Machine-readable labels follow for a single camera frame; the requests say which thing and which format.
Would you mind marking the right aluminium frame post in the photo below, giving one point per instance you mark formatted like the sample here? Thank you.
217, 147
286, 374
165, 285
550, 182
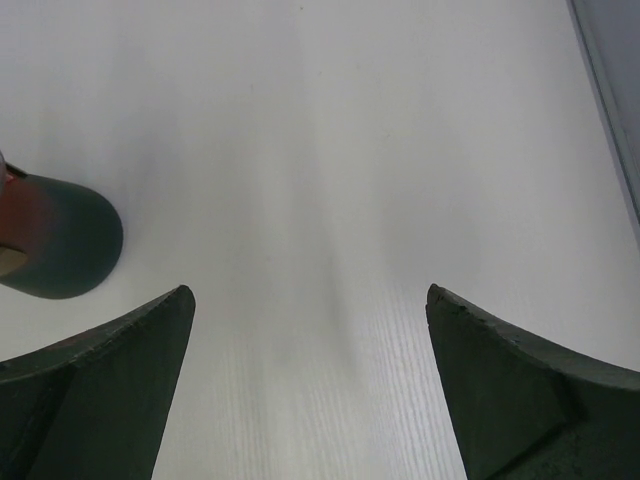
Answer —
609, 32

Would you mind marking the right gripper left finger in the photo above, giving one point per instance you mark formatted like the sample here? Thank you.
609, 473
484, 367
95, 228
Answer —
95, 405

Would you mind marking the dark carafe with red lid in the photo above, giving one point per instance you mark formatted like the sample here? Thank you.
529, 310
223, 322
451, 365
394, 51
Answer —
59, 240

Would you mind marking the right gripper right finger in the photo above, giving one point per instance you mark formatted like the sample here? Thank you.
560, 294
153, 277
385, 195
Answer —
523, 407

